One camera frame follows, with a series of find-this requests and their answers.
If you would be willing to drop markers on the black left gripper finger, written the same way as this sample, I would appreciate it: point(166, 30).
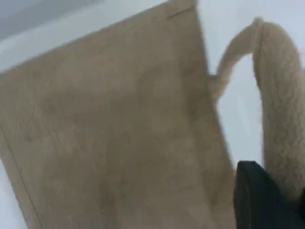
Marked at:
point(257, 205)

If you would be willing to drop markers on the brown jute tote bag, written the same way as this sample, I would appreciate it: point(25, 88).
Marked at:
point(107, 124)

